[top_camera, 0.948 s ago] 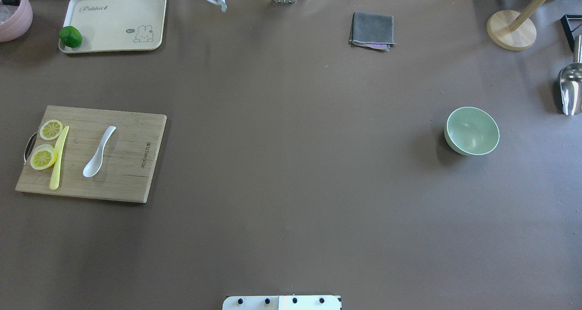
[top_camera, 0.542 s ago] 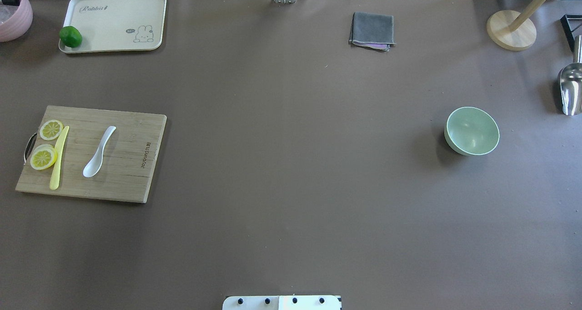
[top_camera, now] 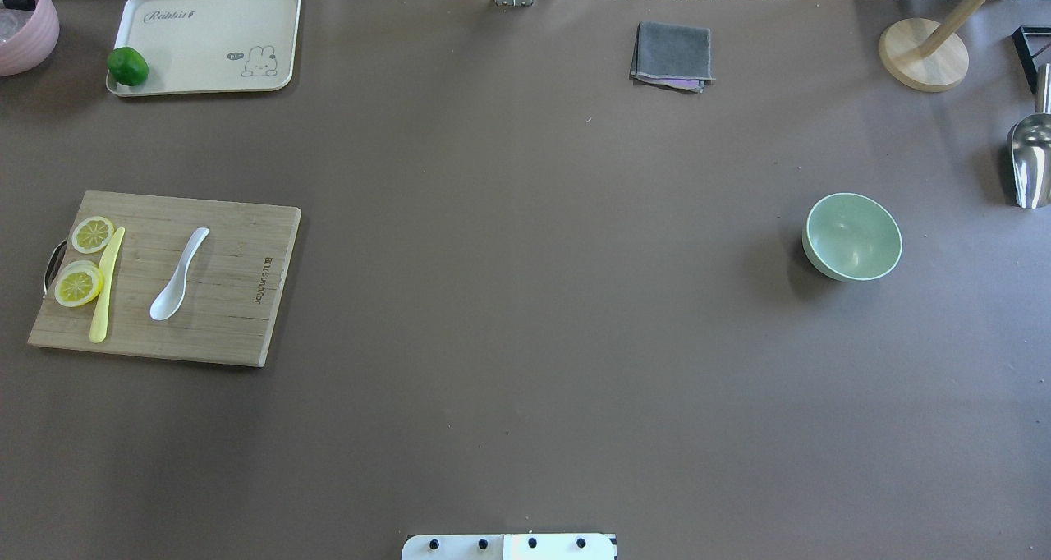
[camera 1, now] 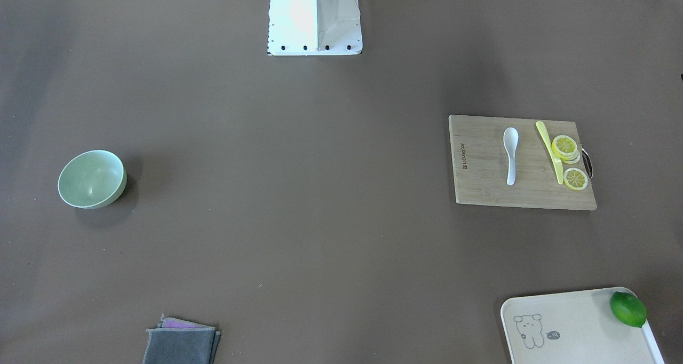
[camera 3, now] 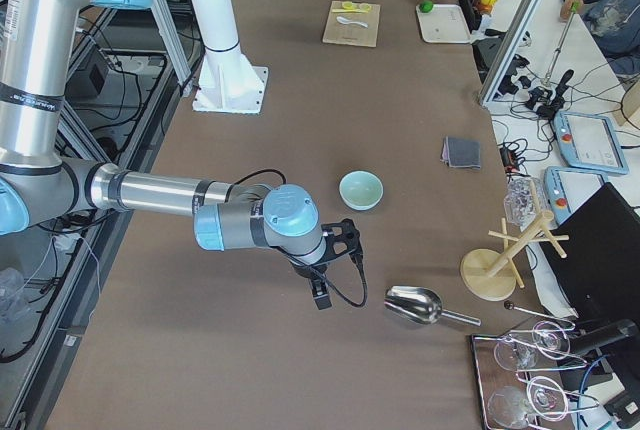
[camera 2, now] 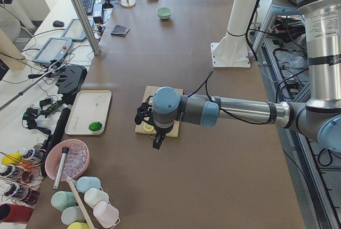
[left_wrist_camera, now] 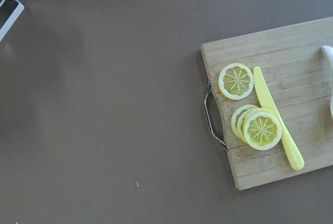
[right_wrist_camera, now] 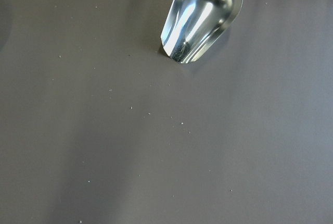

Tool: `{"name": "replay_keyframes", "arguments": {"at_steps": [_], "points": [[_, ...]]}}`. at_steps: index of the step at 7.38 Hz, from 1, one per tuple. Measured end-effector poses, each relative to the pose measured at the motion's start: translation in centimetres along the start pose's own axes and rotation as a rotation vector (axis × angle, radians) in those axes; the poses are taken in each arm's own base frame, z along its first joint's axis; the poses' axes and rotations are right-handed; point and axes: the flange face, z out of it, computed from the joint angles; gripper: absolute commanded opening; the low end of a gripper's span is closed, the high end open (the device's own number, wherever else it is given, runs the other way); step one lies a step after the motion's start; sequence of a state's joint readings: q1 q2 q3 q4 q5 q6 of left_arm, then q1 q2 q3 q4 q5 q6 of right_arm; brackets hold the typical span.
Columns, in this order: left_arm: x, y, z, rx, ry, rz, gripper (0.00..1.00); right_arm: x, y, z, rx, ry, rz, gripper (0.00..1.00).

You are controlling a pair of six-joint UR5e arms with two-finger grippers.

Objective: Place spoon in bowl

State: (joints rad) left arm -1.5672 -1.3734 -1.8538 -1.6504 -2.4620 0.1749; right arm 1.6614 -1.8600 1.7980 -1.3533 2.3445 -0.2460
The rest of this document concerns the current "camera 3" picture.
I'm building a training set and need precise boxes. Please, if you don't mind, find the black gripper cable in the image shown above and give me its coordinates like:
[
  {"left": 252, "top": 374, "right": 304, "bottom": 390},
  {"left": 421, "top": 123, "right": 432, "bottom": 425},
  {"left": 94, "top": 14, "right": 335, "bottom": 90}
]
[{"left": 299, "top": 249, "right": 369, "bottom": 309}]

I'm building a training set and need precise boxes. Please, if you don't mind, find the grey folded cloth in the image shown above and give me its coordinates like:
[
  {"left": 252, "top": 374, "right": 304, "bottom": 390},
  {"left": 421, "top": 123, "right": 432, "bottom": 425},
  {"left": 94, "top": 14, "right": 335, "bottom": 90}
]
[{"left": 441, "top": 136, "right": 481, "bottom": 169}]

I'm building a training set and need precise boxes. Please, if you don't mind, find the person in blue hoodie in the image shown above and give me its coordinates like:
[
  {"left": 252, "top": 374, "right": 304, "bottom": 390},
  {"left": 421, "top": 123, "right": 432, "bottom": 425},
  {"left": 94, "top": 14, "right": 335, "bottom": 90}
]
[{"left": 560, "top": 0, "right": 639, "bottom": 79}]

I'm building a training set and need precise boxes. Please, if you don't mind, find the aluminium frame post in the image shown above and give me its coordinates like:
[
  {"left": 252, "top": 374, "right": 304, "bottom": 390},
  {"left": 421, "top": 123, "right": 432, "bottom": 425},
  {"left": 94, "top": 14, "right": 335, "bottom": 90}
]
[{"left": 478, "top": 0, "right": 542, "bottom": 108}]

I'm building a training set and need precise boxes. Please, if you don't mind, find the yellow plastic knife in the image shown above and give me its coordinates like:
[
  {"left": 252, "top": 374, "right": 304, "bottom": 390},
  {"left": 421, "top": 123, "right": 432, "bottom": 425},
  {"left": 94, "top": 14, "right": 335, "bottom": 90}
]
[{"left": 330, "top": 8, "right": 370, "bottom": 14}]

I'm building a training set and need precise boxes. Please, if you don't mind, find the clear glass jar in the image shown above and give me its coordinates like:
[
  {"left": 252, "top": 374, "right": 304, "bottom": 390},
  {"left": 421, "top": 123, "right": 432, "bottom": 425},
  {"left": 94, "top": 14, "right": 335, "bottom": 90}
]
[{"left": 504, "top": 177, "right": 549, "bottom": 227}]

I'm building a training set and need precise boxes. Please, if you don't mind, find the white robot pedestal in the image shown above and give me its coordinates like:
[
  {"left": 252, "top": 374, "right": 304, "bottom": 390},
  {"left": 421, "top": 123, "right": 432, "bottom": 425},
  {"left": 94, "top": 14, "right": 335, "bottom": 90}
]
[{"left": 191, "top": 0, "right": 268, "bottom": 114}]

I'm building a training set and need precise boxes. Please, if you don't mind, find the blue teach pendant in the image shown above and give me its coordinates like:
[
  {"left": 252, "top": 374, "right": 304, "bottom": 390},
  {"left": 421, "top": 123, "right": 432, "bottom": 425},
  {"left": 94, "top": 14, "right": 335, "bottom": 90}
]
[
  {"left": 543, "top": 166, "right": 609, "bottom": 224},
  {"left": 553, "top": 111, "right": 629, "bottom": 175}
]

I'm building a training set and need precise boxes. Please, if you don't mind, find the green lime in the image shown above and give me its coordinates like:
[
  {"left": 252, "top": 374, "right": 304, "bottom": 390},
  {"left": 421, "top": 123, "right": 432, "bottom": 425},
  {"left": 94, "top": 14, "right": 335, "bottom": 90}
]
[{"left": 419, "top": 0, "right": 434, "bottom": 13}]

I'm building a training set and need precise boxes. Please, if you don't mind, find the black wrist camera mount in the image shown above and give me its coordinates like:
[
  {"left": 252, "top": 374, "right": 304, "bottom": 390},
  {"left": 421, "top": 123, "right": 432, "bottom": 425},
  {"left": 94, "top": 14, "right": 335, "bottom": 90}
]
[{"left": 320, "top": 218, "right": 363, "bottom": 264}]

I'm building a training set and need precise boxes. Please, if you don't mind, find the white ceramic spoon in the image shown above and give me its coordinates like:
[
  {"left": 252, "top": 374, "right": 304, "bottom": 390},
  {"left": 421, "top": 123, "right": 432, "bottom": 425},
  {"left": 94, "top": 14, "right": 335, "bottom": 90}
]
[{"left": 336, "top": 15, "right": 369, "bottom": 29}]

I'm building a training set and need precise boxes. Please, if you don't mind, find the light green bowl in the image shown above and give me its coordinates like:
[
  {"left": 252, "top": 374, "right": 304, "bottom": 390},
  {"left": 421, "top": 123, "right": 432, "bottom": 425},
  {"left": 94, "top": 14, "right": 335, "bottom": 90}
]
[{"left": 339, "top": 170, "right": 384, "bottom": 211}]

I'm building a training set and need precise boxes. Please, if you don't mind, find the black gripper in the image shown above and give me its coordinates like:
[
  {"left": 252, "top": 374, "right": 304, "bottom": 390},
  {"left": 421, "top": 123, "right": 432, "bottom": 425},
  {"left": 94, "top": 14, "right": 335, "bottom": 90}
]
[{"left": 292, "top": 257, "right": 332, "bottom": 310}]

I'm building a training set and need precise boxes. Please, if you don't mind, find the cream rabbit tray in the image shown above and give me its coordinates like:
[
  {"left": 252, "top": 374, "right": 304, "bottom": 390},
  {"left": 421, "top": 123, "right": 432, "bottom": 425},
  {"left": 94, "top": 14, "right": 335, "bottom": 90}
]
[{"left": 415, "top": 4, "right": 471, "bottom": 44}]

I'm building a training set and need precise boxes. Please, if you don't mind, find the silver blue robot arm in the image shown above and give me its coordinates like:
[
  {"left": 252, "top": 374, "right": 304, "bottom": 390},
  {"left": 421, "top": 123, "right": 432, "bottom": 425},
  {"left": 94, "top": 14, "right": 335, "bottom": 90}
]
[{"left": 1, "top": 0, "right": 332, "bottom": 309}]

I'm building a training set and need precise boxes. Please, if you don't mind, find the metal scoop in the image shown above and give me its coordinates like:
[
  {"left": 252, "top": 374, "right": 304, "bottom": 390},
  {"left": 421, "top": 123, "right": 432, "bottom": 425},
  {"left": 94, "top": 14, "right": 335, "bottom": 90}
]
[{"left": 384, "top": 285, "right": 482, "bottom": 327}]

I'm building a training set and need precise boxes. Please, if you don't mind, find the wine glass rack tray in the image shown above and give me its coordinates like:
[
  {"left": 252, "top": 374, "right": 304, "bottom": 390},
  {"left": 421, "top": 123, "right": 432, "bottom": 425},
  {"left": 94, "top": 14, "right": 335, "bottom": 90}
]
[{"left": 470, "top": 318, "right": 599, "bottom": 429}]

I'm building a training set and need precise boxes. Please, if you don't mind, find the wooden cup tree stand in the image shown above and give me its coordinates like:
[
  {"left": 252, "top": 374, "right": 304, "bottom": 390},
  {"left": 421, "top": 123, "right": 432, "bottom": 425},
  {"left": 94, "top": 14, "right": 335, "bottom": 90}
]
[{"left": 460, "top": 179, "right": 569, "bottom": 301}]

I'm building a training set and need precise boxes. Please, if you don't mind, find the black monitor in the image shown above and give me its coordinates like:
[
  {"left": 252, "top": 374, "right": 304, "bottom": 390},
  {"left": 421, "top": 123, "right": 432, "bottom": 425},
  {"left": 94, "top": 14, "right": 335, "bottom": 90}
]
[{"left": 541, "top": 183, "right": 639, "bottom": 322}]

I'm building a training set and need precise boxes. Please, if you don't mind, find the bamboo cutting board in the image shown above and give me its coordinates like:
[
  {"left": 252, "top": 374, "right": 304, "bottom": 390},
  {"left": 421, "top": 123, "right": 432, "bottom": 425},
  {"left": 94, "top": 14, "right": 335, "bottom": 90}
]
[{"left": 322, "top": 0, "right": 381, "bottom": 48}]

